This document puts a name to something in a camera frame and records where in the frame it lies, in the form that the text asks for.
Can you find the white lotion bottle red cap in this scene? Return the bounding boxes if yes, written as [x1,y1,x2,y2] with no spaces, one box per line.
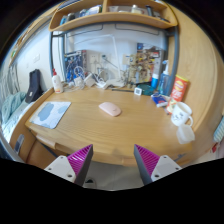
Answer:
[51,68,65,95]

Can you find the white wall socket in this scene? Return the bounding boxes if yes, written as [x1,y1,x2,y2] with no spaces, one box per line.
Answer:
[89,52,100,64]

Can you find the clear plastic cup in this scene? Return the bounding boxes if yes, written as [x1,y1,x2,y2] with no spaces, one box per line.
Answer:
[175,124,196,145]

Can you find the white charger block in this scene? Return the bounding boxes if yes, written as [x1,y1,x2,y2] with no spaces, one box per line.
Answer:
[73,76,84,88]

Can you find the blue spray bottle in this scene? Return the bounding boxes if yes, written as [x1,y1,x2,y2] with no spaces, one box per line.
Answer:
[157,59,171,96]

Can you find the grey metal shelf frame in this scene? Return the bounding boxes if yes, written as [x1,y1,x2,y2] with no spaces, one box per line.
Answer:
[49,23,180,96]

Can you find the blue snack packet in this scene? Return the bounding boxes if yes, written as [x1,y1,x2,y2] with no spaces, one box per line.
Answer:
[150,93,170,108]

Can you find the robot model kit box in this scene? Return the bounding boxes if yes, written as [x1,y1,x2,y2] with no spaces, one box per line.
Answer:
[63,49,88,83]

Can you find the red chips can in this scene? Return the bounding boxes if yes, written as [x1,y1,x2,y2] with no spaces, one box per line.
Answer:
[165,74,190,115]

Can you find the teal oval case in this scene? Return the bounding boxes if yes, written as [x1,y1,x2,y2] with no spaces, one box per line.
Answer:
[137,83,154,97]

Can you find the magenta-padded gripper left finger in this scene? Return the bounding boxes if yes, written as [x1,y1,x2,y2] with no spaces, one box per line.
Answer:
[43,143,94,187]

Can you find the teal blanket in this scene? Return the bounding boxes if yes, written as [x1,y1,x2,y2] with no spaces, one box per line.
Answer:
[0,91,28,126]

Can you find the black pen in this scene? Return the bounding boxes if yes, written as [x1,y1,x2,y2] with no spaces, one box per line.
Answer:
[111,87,135,93]

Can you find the blue tube white cap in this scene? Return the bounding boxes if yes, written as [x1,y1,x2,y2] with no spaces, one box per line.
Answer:
[150,73,160,90]

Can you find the beige robot figure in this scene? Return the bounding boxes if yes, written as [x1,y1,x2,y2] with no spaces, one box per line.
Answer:
[124,63,143,86]

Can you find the pink computer mouse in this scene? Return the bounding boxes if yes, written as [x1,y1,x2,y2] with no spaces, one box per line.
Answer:
[98,101,122,118]

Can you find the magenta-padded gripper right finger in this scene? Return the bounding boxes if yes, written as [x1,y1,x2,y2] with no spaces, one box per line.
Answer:
[133,144,183,186]

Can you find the white power strip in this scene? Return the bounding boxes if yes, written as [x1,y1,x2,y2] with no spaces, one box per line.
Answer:
[94,79,111,90]

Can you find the black bag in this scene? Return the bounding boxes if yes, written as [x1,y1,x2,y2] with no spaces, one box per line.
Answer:
[24,68,44,104]

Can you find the white mouse pad blue clouds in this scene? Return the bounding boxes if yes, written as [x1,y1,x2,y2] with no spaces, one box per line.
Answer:
[29,101,72,130]

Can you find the white mug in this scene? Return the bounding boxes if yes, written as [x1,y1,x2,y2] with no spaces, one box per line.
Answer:
[170,101,195,128]

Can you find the white power adapter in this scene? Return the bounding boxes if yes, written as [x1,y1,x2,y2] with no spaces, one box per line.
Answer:
[83,73,96,88]

